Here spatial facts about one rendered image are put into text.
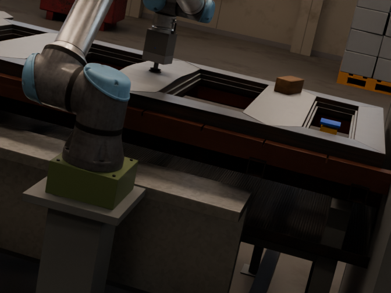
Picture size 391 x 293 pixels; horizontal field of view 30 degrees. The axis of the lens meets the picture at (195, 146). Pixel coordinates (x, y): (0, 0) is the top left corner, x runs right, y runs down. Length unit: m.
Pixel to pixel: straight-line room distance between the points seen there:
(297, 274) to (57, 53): 1.87
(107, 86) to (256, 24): 9.53
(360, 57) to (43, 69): 7.37
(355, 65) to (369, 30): 0.44
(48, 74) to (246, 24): 9.51
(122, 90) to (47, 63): 0.20
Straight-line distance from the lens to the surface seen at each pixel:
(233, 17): 11.22
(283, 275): 3.28
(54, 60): 1.79
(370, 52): 8.96
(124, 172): 1.77
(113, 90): 1.71
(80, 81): 1.74
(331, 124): 2.18
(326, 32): 11.12
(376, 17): 8.92
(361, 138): 2.19
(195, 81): 2.68
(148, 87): 2.25
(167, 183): 1.99
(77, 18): 1.85
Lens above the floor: 1.33
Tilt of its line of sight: 16 degrees down
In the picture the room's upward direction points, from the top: 12 degrees clockwise
